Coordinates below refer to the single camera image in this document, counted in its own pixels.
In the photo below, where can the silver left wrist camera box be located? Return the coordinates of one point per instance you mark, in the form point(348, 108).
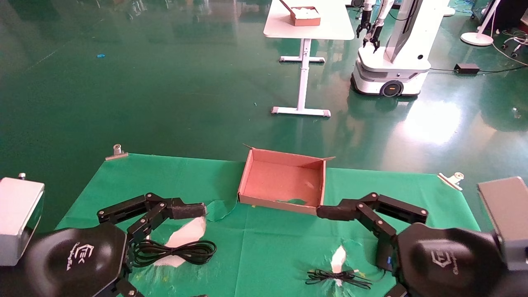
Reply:
point(18, 218)

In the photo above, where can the small white round base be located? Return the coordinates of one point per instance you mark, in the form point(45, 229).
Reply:
point(449, 11)

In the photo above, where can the white packing paper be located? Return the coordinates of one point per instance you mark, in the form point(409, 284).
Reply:
point(307, 12)

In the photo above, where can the green table cloth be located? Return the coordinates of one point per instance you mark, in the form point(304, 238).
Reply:
point(268, 255)

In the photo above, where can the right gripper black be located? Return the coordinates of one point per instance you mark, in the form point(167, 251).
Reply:
point(449, 264)

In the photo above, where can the black rectangular power brick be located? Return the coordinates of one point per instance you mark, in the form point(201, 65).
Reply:
point(467, 68)

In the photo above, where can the white round stand with pole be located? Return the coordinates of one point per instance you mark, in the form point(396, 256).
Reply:
point(476, 39)

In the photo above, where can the small white scrap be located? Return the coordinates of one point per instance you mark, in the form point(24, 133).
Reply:
point(515, 112)

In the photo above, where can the silver binder clip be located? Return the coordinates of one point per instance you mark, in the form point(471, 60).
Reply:
point(116, 154)
point(449, 180)

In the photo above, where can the white wheeled robot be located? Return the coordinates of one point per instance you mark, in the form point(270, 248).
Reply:
point(387, 70)

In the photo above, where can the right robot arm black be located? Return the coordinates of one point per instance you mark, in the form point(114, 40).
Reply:
point(519, 284)

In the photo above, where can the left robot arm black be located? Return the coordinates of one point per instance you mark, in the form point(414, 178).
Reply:
point(10, 282)

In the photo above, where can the white robot arm black gripper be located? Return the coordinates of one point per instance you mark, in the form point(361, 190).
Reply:
point(377, 35)
point(365, 22)

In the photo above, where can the open brown cardboard box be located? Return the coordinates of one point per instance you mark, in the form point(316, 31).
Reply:
point(280, 181)

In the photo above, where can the white pedestal table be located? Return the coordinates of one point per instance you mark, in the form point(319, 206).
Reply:
point(330, 24)

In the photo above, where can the small cardboard box with flap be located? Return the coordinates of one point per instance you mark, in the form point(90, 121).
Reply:
point(307, 21)

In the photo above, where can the dark equipment cabinet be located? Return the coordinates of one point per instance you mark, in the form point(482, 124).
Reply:
point(511, 12)

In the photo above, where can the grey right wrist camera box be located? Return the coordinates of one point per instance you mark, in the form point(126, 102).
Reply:
point(509, 218)

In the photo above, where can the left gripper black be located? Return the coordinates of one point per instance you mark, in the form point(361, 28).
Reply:
point(74, 264)

